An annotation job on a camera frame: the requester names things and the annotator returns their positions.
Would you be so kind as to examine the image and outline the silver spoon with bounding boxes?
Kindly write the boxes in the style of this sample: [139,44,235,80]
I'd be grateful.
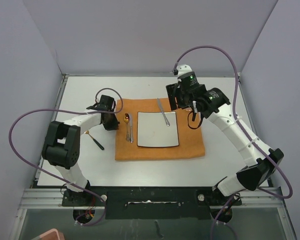
[129,113,134,143]

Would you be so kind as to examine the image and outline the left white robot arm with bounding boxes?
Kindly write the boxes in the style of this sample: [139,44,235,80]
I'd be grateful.
[42,95,119,206]

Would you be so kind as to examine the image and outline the silver knife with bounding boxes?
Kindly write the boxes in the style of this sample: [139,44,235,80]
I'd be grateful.
[157,98,170,127]

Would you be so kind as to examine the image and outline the orange cloth placemat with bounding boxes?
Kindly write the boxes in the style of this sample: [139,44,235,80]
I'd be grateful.
[115,99,205,161]

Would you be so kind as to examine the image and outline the green handled utensil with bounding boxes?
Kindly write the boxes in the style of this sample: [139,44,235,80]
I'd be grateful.
[85,130,105,151]

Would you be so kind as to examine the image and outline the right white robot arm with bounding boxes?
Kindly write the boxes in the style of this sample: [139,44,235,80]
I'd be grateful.
[166,69,284,205]

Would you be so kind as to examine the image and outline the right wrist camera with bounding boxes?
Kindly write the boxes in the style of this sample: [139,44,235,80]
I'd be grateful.
[172,64,193,78]

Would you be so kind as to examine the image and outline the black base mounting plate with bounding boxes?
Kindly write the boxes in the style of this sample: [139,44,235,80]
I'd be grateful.
[62,186,242,220]

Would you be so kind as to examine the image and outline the silver fork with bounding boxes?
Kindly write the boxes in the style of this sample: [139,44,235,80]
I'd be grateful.
[124,113,130,142]

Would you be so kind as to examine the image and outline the white square plate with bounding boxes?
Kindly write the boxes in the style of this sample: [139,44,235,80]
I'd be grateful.
[137,111,179,148]

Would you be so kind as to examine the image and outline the pink box corner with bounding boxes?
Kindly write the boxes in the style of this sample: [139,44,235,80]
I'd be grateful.
[39,228,65,240]

